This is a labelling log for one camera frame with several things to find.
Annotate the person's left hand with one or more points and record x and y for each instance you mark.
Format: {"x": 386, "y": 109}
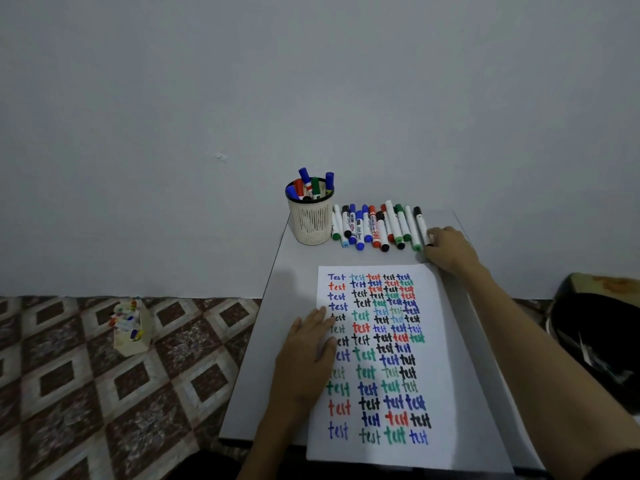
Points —
{"x": 300, "y": 369}

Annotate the person's right hand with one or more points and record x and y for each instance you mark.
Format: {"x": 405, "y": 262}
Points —
{"x": 452, "y": 252}

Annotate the black capped slim white marker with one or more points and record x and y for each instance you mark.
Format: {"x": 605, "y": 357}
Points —
{"x": 421, "y": 224}

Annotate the row of colored markers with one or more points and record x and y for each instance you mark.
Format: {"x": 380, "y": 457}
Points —
{"x": 370, "y": 227}

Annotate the yellow marker with blue cap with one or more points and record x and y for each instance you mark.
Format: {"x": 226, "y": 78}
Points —
{"x": 329, "y": 180}

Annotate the white paper with colored writing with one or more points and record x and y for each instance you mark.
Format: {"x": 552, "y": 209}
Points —
{"x": 450, "y": 394}

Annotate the green capped white marker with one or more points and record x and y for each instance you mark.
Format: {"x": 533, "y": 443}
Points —
{"x": 315, "y": 187}

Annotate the blue marker with red band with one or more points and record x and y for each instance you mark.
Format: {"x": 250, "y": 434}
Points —
{"x": 304, "y": 175}

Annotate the red capped white marker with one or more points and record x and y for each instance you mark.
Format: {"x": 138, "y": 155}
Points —
{"x": 299, "y": 187}

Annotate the blue capped white marker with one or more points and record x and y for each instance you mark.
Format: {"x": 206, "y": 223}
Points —
{"x": 292, "y": 193}

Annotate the person's right forearm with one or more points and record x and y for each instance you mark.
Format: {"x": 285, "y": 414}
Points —
{"x": 550, "y": 374}

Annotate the person's left leg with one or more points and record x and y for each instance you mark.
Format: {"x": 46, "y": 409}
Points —
{"x": 200, "y": 467}

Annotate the person's black sleeve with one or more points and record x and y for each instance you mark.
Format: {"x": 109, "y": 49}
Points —
{"x": 620, "y": 467}

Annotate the grey drawer cabinet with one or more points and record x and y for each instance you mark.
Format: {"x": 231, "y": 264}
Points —
{"x": 260, "y": 394}

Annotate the beige mesh cup black rim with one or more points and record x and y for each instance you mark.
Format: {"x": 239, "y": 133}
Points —
{"x": 311, "y": 224}

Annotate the yellow floral cushion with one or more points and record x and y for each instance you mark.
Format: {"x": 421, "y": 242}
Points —
{"x": 605, "y": 283}

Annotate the black plastic bucket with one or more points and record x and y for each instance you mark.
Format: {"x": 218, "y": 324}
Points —
{"x": 600, "y": 319}

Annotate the small cream box of pens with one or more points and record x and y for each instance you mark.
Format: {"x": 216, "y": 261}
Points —
{"x": 131, "y": 344}

